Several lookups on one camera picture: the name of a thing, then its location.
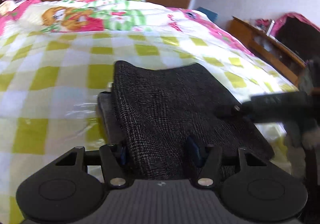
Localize dark grey plaid pants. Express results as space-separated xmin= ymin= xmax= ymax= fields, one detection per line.
xmin=111 ymin=61 xmax=274 ymax=180

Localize white gloved right hand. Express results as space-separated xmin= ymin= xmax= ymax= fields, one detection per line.
xmin=283 ymin=119 xmax=319 ymax=180

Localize wooden side cabinet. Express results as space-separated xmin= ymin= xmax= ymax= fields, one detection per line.
xmin=227 ymin=17 xmax=305 ymax=86

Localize black television screen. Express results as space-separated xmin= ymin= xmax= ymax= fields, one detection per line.
xmin=276 ymin=17 xmax=319 ymax=62

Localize pink cloth on cabinet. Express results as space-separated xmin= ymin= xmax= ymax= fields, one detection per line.
xmin=269 ymin=12 xmax=320 ymax=37

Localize blue foam mat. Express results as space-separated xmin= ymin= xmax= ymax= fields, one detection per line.
xmin=197 ymin=7 xmax=218 ymax=23

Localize checkered floral bed quilt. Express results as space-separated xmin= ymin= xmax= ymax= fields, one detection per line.
xmin=1 ymin=0 xmax=296 ymax=223

